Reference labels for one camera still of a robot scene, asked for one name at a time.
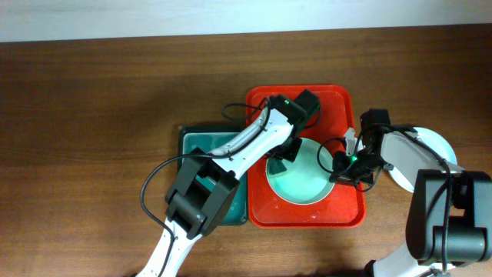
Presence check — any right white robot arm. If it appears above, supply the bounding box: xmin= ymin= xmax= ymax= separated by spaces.
xmin=328 ymin=108 xmax=491 ymax=276

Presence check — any pale green plate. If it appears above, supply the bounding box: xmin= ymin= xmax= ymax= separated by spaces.
xmin=266 ymin=138 xmax=334 ymax=205

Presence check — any dark green water basin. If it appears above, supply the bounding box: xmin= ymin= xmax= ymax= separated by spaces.
xmin=178 ymin=126 xmax=248 ymax=225

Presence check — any light blue plate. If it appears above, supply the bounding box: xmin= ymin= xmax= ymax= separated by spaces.
xmin=389 ymin=127 xmax=457 ymax=193

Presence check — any green yellow sponge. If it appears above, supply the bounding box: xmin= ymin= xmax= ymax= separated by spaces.
xmin=267 ymin=159 xmax=288 ymax=176

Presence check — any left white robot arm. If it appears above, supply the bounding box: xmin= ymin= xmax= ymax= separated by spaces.
xmin=139 ymin=89 xmax=321 ymax=276

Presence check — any red plastic tray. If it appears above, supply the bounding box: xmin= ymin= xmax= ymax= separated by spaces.
xmin=246 ymin=85 xmax=366 ymax=229

